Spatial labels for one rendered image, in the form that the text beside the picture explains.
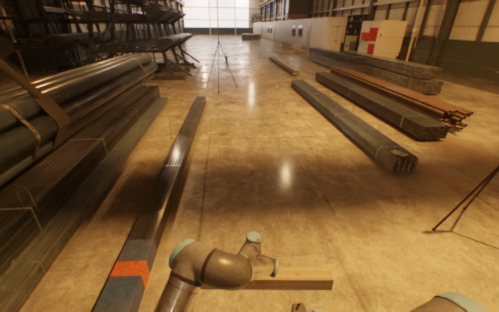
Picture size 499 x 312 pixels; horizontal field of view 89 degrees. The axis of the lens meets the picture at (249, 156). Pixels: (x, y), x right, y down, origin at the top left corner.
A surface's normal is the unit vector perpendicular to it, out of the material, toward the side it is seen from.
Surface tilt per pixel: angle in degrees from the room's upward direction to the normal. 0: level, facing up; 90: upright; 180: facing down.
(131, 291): 0
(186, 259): 35
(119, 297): 0
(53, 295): 0
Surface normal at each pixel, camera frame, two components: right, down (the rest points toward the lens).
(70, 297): 0.00, -0.89
